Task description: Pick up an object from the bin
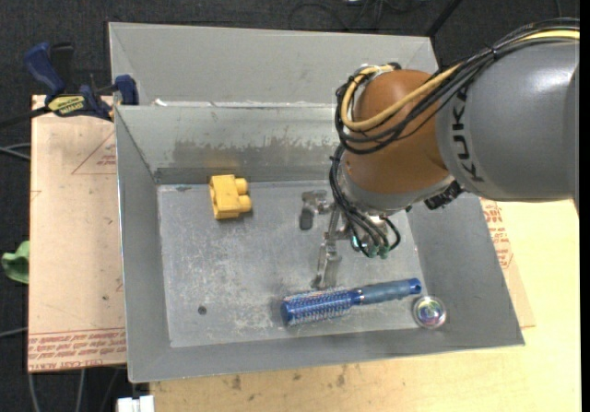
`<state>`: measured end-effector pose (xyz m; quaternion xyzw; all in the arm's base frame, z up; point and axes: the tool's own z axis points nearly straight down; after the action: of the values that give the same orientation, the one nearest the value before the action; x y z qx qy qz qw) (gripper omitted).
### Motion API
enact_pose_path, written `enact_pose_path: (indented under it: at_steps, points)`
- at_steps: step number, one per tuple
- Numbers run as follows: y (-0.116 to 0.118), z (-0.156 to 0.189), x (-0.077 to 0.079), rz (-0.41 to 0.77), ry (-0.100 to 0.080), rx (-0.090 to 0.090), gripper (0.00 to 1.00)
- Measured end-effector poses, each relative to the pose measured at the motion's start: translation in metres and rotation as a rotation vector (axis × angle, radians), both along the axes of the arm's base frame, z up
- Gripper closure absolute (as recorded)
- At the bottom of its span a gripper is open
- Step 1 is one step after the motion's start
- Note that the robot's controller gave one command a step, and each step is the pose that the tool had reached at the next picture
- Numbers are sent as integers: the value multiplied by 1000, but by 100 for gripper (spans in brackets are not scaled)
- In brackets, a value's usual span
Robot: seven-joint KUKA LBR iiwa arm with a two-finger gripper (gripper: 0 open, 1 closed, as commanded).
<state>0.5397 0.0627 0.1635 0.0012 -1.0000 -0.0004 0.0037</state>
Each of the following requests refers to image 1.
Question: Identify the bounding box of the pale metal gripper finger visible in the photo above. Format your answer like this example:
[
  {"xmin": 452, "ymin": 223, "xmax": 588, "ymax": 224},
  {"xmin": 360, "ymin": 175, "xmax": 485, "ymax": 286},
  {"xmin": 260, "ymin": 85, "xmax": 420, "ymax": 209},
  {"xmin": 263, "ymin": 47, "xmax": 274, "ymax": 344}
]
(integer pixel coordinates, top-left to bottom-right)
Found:
[
  {"xmin": 299, "ymin": 189, "xmax": 333, "ymax": 231},
  {"xmin": 312, "ymin": 242, "xmax": 344, "ymax": 290}
]

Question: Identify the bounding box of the blue round hairbrush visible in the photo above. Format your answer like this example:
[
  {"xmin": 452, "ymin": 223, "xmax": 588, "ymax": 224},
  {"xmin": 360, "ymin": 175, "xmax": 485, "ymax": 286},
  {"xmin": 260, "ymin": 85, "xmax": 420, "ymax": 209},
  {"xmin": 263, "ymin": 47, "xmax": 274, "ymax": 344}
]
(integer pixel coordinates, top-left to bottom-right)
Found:
[{"xmin": 279, "ymin": 277, "xmax": 423, "ymax": 328}]

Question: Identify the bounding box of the yellow toy block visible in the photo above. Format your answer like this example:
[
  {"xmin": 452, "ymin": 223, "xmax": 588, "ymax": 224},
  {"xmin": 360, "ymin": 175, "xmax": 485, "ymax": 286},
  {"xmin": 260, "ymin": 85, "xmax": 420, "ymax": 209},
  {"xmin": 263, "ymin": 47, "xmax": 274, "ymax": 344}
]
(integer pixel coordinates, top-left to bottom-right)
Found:
[{"xmin": 207, "ymin": 173, "xmax": 254, "ymax": 221}]

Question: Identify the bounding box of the grey metal bin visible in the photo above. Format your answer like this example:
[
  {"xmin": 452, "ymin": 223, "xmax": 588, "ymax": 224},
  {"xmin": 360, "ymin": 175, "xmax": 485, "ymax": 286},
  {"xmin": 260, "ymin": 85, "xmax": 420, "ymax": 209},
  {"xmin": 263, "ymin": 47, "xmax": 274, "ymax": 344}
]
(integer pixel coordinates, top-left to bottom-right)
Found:
[{"xmin": 107, "ymin": 21, "xmax": 526, "ymax": 384}]

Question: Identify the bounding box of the clear glass round dish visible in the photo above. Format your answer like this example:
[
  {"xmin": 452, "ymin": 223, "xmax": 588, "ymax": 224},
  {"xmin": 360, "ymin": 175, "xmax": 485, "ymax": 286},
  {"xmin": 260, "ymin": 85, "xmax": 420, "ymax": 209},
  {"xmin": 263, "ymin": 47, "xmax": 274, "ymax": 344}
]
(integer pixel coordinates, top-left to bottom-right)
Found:
[{"xmin": 412, "ymin": 295, "xmax": 448, "ymax": 330}]

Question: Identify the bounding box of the brown cardboard board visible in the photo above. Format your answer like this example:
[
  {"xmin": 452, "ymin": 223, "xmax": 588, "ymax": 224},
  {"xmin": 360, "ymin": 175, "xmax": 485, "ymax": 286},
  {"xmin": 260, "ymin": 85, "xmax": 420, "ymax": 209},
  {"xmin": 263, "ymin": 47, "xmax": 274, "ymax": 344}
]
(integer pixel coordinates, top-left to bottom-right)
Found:
[{"xmin": 27, "ymin": 94, "xmax": 538, "ymax": 374}]

